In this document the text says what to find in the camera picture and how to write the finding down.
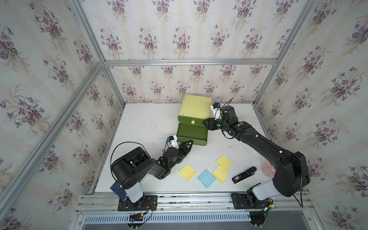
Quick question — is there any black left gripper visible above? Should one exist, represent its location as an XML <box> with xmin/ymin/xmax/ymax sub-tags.
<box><xmin>168</xmin><ymin>141</ymin><xmax>194</xmax><ymax>171</ymax></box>

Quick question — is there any yellow sticky note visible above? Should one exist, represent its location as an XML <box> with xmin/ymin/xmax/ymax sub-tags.
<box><xmin>212</xmin><ymin>166</ymin><xmax>229</xmax><ymax>184</ymax></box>
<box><xmin>216</xmin><ymin>155</ymin><xmax>233</xmax><ymax>171</ymax></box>
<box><xmin>179</xmin><ymin>164</ymin><xmax>196</xmax><ymax>182</ymax></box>

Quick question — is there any green three-drawer cabinet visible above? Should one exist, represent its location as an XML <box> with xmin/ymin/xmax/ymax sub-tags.
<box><xmin>176</xmin><ymin>94</ymin><xmax>213</xmax><ymax>146</ymax></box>

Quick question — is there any blue sticky note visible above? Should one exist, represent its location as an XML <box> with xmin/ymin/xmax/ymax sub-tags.
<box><xmin>198</xmin><ymin>169</ymin><xmax>216</xmax><ymax>189</ymax></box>

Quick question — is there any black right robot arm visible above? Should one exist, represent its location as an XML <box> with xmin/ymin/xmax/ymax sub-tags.
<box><xmin>203</xmin><ymin>103</ymin><xmax>311</xmax><ymax>207</ymax></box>

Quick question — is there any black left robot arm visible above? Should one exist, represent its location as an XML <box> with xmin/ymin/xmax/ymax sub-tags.
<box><xmin>110</xmin><ymin>140</ymin><xmax>194</xmax><ymax>204</ymax></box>

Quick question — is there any black stapler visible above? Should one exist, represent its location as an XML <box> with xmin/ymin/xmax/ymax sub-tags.
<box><xmin>232</xmin><ymin>167</ymin><xmax>257</xmax><ymax>184</ymax></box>

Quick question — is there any dark blue book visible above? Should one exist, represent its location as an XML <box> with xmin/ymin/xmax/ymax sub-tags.
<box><xmin>110</xmin><ymin>181</ymin><xmax>127</xmax><ymax>201</ymax></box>

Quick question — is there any pink pen holder cup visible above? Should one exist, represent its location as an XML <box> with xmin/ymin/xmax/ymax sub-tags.
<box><xmin>261</xmin><ymin>161</ymin><xmax>276</xmax><ymax>178</ymax></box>

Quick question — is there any small circuit board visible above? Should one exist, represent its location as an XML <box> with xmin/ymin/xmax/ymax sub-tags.
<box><xmin>128</xmin><ymin>213</ymin><xmax>144</xmax><ymax>222</ymax></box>

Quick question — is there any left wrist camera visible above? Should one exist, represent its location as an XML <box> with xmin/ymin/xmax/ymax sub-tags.
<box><xmin>166</xmin><ymin>135</ymin><xmax>179</xmax><ymax>149</ymax></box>

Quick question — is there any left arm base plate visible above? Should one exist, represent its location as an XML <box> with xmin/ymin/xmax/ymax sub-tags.
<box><xmin>117</xmin><ymin>195</ymin><xmax>158</xmax><ymax>211</ymax></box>

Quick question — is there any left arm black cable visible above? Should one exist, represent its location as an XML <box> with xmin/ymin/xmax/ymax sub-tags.
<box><xmin>110</xmin><ymin>141</ymin><xmax>144</xmax><ymax>182</ymax></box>

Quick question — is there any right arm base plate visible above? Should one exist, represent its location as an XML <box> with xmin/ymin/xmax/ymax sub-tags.
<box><xmin>231</xmin><ymin>193</ymin><xmax>273</xmax><ymax>210</ymax></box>

